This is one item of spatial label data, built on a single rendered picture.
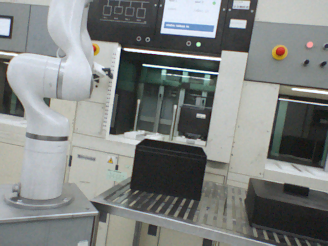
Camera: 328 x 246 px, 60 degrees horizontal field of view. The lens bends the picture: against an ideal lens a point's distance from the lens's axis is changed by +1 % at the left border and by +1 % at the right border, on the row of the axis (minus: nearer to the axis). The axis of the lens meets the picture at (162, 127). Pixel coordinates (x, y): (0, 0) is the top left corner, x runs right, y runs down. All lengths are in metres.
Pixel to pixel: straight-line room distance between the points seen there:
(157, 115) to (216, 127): 1.04
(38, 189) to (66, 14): 0.51
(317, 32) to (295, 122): 0.62
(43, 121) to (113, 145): 0.77
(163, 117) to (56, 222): 1.69
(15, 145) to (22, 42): 0.61
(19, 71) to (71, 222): 0.44
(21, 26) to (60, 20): 1.01
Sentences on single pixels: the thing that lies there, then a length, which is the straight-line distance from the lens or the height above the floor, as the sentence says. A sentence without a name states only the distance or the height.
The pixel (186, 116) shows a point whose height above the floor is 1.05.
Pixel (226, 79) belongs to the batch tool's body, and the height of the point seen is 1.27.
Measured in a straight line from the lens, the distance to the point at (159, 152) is 1.05.
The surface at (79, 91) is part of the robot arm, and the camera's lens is 0.85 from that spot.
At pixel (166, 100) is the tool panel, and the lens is 2.39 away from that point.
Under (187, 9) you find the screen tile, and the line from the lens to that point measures 1.55.
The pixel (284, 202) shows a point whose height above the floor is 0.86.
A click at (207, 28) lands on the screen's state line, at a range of 1.50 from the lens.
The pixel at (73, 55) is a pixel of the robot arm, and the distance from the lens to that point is 0.88.
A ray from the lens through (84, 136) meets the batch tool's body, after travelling 1.64.
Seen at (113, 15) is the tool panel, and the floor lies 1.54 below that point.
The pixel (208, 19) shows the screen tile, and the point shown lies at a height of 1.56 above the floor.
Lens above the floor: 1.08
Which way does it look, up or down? 4 degrees down
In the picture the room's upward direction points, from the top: 9 degrees clockwise
